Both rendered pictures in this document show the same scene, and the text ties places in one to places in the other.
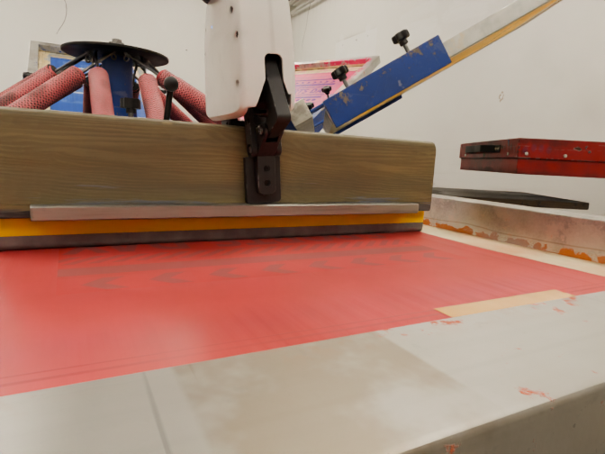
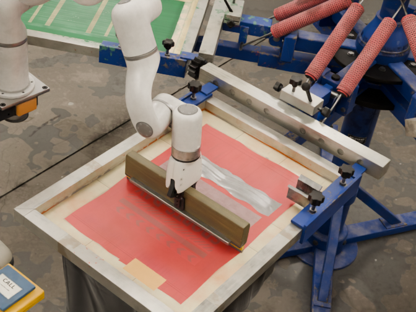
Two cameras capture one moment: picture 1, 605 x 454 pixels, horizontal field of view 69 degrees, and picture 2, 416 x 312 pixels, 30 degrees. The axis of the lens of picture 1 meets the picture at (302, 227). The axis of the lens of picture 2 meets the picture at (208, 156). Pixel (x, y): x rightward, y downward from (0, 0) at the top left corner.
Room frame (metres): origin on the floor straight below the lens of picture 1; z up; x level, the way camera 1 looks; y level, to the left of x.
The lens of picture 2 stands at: (-0.29, -1.32, 2.42)
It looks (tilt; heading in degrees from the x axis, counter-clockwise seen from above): 39 degrees down; 62
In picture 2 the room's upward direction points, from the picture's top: 9 degrees clockwise
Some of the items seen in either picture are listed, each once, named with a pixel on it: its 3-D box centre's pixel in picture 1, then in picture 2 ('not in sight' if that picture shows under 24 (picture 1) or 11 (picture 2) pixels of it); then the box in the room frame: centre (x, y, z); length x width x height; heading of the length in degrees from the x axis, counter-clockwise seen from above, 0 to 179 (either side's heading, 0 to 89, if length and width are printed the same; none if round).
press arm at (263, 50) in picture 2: not in sight; (208, 46); (0.85, 0.91, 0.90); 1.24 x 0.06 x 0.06; 148
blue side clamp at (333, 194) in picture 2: not in sight; (325, 203); (0.79, -0.05, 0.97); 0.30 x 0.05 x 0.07; 28
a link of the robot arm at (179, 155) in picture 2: not in sight; (187, 147); (0.40, 0.06, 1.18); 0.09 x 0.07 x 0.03; 29
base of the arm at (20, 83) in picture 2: not in sight; (7, 60); (0.03, 0.50, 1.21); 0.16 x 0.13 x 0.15; 113
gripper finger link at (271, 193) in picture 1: (266, 164); (176, 200); (0.37, 0.03, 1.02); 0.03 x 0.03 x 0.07; 29
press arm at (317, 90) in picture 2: not in sight; (308, 103); (0.94, 0.35, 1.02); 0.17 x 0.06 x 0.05; 28
